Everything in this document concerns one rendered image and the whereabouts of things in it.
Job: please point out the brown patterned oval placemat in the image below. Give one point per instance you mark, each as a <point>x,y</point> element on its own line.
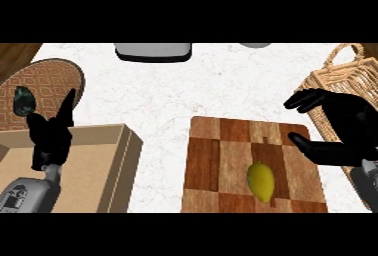
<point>47,90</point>

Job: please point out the pale grey round object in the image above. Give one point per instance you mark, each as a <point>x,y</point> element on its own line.
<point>256,45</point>

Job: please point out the checkered wooden cutting board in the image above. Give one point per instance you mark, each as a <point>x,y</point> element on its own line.
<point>237,166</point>

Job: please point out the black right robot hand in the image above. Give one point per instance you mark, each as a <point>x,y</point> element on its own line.
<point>352,133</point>

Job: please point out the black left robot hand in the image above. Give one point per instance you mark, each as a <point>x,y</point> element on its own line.
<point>50,140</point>

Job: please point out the dark green avocado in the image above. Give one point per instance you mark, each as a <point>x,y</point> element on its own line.
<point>24,101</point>

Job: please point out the yellow lemon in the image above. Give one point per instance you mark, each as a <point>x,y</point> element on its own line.
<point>262,181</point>

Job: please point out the open pale wooden drawer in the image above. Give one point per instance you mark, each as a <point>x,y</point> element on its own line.
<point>94,166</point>

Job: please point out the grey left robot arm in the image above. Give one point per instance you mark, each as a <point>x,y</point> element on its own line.
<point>30,192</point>

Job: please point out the grey and black appliance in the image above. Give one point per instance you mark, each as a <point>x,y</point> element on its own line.
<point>154,51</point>

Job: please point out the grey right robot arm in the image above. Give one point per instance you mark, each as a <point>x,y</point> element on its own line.
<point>368,185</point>

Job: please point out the tan wicker basket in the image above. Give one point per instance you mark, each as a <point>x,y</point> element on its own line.
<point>342,86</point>

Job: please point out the brown wooden object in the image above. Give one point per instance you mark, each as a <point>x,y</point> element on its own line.
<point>16,55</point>

